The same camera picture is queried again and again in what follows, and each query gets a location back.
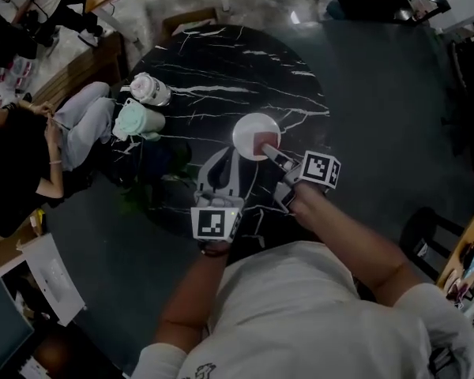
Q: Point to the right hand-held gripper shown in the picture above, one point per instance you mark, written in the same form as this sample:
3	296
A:
318	168

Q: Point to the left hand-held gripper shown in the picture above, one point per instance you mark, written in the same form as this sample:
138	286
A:
209	223

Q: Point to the red square block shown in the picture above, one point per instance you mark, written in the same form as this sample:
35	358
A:
260	140

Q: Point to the white round plate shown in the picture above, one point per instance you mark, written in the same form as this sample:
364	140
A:
247	132

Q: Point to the person's left forearm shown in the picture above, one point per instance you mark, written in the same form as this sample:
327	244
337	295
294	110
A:
189	290

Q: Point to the person's right forearm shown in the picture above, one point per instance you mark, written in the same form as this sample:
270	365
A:
351	243

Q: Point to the person's left hand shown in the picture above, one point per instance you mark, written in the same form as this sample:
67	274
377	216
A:
217	201

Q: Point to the green leafy plant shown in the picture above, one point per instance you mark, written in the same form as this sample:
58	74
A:
154	184

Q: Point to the dark wrist band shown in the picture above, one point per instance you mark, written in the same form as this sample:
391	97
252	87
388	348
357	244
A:
215	250

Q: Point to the black marble round table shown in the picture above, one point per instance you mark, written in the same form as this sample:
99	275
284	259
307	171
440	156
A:
229	73

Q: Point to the mint green tumbler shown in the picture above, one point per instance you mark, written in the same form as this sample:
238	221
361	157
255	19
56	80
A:
136	121

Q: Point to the white pink tumbler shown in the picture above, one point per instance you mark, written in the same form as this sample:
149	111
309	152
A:
148	89

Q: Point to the person's white shirt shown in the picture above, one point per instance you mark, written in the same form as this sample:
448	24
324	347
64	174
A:
300	318

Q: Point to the black stool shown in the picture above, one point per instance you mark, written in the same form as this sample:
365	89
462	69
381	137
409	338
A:
430	235

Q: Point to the brown wooden bench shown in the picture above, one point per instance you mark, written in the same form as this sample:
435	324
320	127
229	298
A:
83	69

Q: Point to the white flat panel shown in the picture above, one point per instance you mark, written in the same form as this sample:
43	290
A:
53	282

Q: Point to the round yellow wooden table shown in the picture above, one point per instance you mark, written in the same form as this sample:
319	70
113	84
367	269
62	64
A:
470	251

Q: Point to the brown cardboard box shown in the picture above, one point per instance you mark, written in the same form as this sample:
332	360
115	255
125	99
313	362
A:
4	247

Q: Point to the dark flat screen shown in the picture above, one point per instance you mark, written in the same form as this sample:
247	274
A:
4	326

